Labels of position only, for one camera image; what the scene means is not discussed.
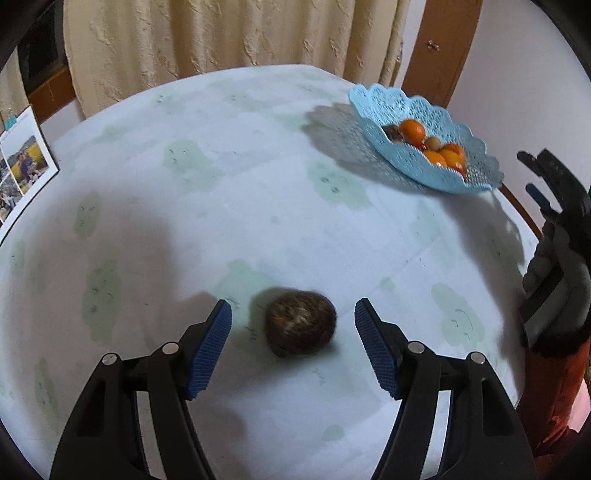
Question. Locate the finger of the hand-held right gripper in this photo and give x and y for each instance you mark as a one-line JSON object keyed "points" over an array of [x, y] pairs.
{"points": [[539, 197], [531, 162]]}

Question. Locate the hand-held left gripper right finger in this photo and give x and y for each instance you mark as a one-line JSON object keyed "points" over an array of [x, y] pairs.
{"points": [[376, 350]]}

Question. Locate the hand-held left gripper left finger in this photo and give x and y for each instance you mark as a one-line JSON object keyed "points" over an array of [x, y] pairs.
{"points": [[207, 350]]}

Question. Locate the light blue plastic basket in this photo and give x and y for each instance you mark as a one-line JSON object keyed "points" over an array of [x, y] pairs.
{"points": [[369, 110]]}

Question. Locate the person's right forearm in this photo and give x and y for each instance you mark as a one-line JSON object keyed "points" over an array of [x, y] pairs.
{"points": [[558, 383]]}

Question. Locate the person's right hand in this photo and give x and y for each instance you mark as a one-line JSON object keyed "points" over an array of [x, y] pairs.
{"points": [[547, 261]]}

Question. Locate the wooden door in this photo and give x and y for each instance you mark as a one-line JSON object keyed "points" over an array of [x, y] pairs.
{"points": [[443, 46]]}

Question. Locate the photo desk calendar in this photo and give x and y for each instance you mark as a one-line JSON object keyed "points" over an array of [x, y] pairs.
{"points": [[23, 175]]}

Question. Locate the teal binder clip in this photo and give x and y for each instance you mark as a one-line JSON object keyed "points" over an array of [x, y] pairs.
{"points": [[10, 121]]}

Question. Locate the cream textured curtain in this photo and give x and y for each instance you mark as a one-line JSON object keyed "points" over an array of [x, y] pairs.
{"points": [[231, 37], [9, 87]]}

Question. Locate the wooden framed window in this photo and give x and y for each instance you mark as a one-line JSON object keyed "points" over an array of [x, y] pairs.
{"points": [[44, 50]]}

